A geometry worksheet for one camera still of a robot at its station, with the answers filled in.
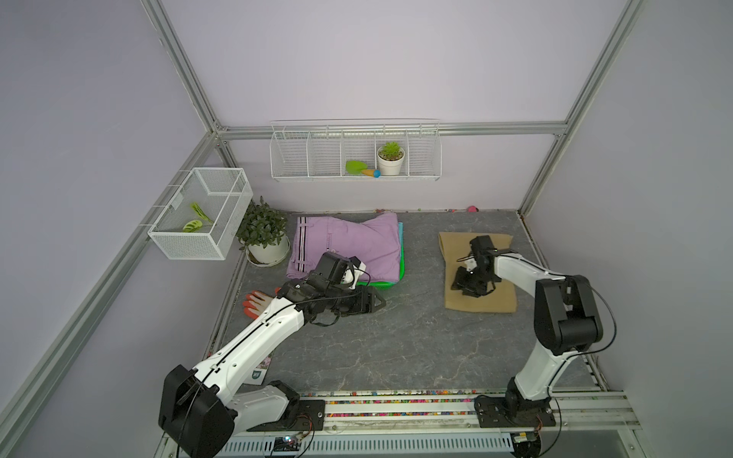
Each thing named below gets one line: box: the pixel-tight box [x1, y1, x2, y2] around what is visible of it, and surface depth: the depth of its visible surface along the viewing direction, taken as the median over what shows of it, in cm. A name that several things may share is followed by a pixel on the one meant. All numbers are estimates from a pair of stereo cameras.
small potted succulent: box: [376, 141, 406, 177], surface depth 93 cm
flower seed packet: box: [245, 353, 273, 385], surface depth 82 cm
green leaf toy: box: [182, 201, 215, 233], surface depth 77 cm
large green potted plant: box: [236, 195, 292, 268], surface depth 93 cm
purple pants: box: [286, 211, 401, 283], surface depth 98 cm
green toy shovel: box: [345, 160, 381, 179], surface depth 102 cm
